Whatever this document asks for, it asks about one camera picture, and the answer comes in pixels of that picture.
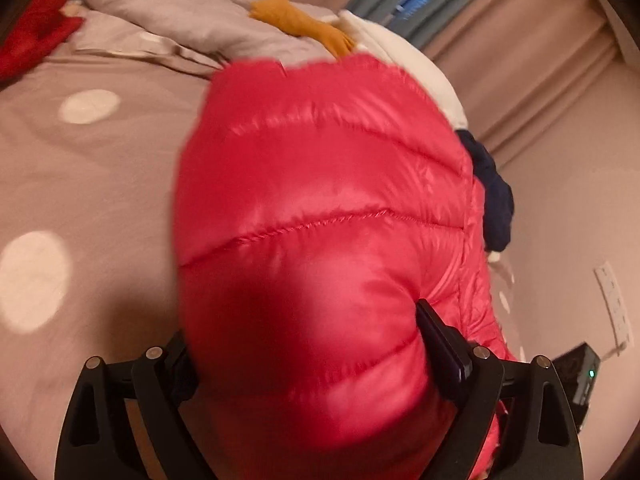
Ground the black device with green light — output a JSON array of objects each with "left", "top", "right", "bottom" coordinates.
[{"left": 551, "top": 342, "right": 601, "bottom": 433}]

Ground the dark red puffer jacket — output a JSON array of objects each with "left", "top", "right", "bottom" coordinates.
[{"left": 0, "top": 0, "right": 85, "bottom": 81}]

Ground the grey quilt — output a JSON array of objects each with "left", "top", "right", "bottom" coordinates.
[{"left": 75, "top": 0, "right": 341, "bottom": 78}]

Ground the white goose plush toy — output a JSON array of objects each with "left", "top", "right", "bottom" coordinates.
[{"left": 250, "top": 0, "right": 469, "bottom": 131}]

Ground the blue curtain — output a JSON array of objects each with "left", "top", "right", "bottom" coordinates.
[{"left": 345, "top": 0, "right": 516, "bottom": 43}]

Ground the navy blue garment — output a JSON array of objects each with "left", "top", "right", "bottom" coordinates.
[{"left": 456, "top": 130, "right": 515, "bottom": 253}]

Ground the pink hooded puffer jacket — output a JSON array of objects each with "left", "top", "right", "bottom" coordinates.
[{"left": 172, "top": 55, "right": 521, "bottom": 480}]

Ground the white wall socket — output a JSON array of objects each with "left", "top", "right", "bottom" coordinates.
[{"left": 594, "top": 261, "right": 635, "bottom": 356}]

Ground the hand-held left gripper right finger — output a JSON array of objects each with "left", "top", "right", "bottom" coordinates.
[{"left": 415, "top": 299, "right": 585, "bottom": 480}]

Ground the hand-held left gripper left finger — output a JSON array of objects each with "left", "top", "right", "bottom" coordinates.
[{"left": 54, "top": 330, "right": 211, "bottom": 480}]

